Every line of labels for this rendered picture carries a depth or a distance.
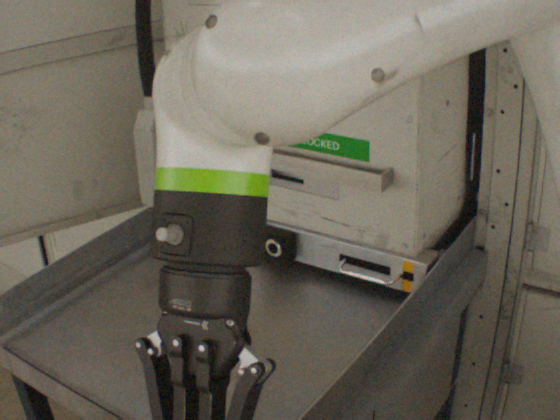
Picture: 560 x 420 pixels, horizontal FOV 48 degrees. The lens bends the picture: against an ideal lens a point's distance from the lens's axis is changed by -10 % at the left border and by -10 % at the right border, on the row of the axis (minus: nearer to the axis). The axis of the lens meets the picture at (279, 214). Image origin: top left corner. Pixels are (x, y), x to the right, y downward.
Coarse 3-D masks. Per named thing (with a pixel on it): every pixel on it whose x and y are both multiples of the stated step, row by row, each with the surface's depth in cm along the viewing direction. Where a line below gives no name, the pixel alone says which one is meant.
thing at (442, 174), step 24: (432, 72) 96; (456, 72) 106; (432, 96) 98; (456, 96) 108; (432, 120) 100; (456, 120) 110; (432, 144) 102; (456, 144) 112; (432, 168) 104; (456, 168) 115; (432, 192) 106; (456, 192) 118; (432, 216) 109; (456, 216) 121; (432, 240) 111
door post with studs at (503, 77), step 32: (512, 64) 105; (512, 96) 107; (512, 128) 110; (512, 160) 112; (480, 192) 119; (512, 192) 114; (480, 224) 121; (480, 320) 128; (480, 352) 131; (480, 384) 134
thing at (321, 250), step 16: (272, 224) 118; (288, 224) 118; (304, 240) 116; (320, 240) 114; (336, 240) 112; (304, 256) 117; (320, 256) 115; (336, 256) 113; (352, 256) 111; (368, 256) 110; (384, 256) 108; (400, 256) 106; (416, 256) 106; (432, 256) 106; (368, 272) 111; (384, 272) 109; (416, 272) 105
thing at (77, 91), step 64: (0, 0) 116; (64, 0) 123; (128, 0) 130; (0, 64) 120; (64, 64) 128; (128, 64) 136; (0, 128) 126; (64, 128) 134; (128, 128) 141; (0, 192) 131; (64, 192) 139; (128, 192) 147
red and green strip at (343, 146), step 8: (320, 136) 107; (328, 136) 106; (336, 136) 105; (344, 136) 105; (296, 144) 110; (304, 144) 109; (312, 144) 109; (320, 144) 108; (328, 144) 107; (336, 144) 106; (344, 144) 105; (352, 144) 104; (360, 144) 104; (368, 144) 103; (320, 152) 108; (328, 152) 107; (336, 152) 107; (344, 152) 106; (352, 152) 105; (360, 152) 104; (368, 152) 103; (360, 160) 105; (368, 160) 104
